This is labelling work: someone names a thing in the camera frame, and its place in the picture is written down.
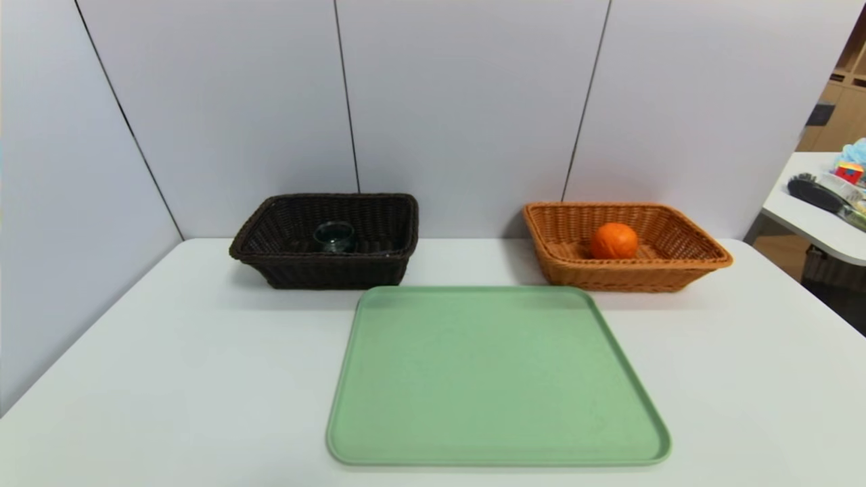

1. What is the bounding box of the glass cup with black holder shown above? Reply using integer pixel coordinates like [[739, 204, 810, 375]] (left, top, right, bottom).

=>
[[313, 221, 357, 254]]

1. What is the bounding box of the orange fruit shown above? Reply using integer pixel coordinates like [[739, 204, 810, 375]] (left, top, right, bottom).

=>
[[590, 223, 639, 260]]

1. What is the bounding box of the dark brown wicker basket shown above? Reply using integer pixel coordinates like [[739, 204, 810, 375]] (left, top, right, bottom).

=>
[[229, 193, 419, 290]]

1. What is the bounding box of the orange wicker basket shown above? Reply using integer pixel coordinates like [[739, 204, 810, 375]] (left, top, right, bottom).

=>
[[522, 202, 734, 293]]

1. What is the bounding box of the dark woven storage basket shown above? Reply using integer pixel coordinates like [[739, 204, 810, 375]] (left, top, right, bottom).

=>
[[802, 245, 866, 293]]

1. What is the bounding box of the green plastic tray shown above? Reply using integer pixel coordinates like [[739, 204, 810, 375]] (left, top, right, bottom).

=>
[[325, 285, 673, 467]]

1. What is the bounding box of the white side table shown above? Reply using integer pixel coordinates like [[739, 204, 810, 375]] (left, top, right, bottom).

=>
[[762, 151, 866, 266]]

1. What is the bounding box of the black round brush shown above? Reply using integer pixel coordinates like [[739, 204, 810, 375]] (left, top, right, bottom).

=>
[[788, 172, 850, 214]]

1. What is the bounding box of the clear plastic package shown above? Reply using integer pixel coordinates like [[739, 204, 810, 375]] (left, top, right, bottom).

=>
[[819, 172, 866, 231]]

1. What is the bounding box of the wooden shelf cabinet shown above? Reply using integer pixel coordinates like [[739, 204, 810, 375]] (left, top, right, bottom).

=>
[[798, 14, 866, 153]]

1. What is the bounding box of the blue plush toy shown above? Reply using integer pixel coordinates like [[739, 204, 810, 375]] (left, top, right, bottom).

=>
[[834, 137, 866, 170]]

